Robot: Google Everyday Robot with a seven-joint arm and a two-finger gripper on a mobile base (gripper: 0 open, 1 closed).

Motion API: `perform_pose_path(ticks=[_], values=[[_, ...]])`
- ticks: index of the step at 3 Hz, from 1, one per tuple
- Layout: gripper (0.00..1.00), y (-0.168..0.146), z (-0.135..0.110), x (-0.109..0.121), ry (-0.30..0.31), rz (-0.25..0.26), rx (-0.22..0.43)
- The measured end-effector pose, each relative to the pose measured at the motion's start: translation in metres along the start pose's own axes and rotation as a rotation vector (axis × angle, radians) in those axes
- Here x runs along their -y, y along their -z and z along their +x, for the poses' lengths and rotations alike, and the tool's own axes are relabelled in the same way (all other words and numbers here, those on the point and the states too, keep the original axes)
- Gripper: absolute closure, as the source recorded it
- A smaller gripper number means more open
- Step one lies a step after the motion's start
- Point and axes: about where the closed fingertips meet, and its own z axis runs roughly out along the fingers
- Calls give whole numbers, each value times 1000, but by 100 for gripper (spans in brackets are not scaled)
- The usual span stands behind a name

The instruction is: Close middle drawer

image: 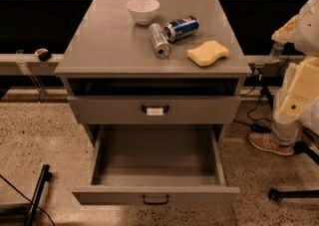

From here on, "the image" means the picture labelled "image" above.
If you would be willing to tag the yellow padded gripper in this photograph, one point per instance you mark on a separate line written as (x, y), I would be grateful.
(308, 36)

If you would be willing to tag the grey drawer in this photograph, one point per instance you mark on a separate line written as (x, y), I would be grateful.
(156, 165)
(153, 110)

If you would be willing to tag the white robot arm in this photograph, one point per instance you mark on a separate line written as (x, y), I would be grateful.
(302, 30)

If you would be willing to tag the grey drawer cabinet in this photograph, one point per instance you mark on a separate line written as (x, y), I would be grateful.
(111, 55)

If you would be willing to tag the clear water bottle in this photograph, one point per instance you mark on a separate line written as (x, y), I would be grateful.
(276, 52)

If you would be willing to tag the yellow sponge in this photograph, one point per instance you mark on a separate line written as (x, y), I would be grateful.
(207, 53)

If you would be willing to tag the beige trouser leg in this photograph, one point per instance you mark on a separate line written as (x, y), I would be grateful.
(285, 128)

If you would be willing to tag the tan sneaker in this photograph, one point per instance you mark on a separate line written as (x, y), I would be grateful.
(266, 142)

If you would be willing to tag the blue pepsi can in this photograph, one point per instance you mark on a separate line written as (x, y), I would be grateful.
(180, 28)

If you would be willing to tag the silver soda can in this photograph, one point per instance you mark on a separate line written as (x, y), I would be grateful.
(160, 44)

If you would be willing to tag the white bowl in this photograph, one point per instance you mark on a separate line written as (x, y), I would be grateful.
(143, 11)

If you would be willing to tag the black chair base right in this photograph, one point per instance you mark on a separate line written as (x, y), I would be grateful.
(277, 196)

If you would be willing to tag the tape measure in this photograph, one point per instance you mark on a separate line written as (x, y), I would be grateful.
(43, 54)

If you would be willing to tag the black chair leg left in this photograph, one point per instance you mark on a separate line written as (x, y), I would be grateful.
(45, 176)

